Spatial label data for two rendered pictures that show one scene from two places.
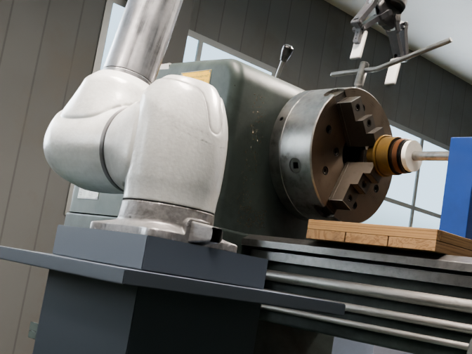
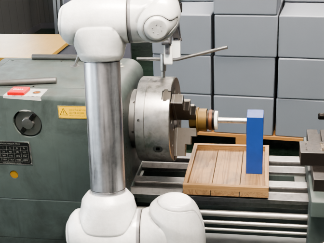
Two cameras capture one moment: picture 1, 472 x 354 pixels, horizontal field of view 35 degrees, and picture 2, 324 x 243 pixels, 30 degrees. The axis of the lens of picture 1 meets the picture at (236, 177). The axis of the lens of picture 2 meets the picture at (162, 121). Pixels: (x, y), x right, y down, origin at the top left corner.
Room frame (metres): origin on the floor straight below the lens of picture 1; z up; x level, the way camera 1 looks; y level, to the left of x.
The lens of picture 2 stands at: (0.06, 1.01, 1.91)
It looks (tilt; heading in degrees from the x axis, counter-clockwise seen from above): 22 degrees down; 324
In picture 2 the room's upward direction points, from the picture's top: 3 degrees counter-clockwise
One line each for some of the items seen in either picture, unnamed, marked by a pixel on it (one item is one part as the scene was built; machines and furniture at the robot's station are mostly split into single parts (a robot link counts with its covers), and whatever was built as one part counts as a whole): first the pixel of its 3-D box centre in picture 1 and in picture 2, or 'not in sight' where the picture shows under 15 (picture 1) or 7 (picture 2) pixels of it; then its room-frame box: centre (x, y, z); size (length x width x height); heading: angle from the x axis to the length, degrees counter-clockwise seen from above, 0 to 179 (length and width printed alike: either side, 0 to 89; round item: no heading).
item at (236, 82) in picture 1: (213, 161); (57, 123); (2.03, 0.06, 1.06); 0.59 x 0.48 x 0.39; 43
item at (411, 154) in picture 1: (435, 156); (232, 120); (1.56, -0.40, 1.08); 0.13 x 0.07 x 0.07; 43
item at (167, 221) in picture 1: (173, 225); not in sight; (1.24, 0.09, 0.83); 0.22 x 0.18 x 0.06; 42
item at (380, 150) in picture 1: (391, 156); (202, 119); (1.64, -0.33, 1.08); 0.09 x 0.09 x 0.09; 43
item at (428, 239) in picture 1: (417, 247); (228, 168); (1.57, -0.40, 0.88); 0.36 x 0.30 x 0.04; 133
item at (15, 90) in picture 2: not in sight; (19, 91); (1.92, 0.25, 1.26); 0.06 x 0.06 x 0.02; 43
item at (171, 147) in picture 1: (175, 142); (173, 231); (1.26, 0.11, 0.97); 0.18 x 0.16 x 0.22; 49
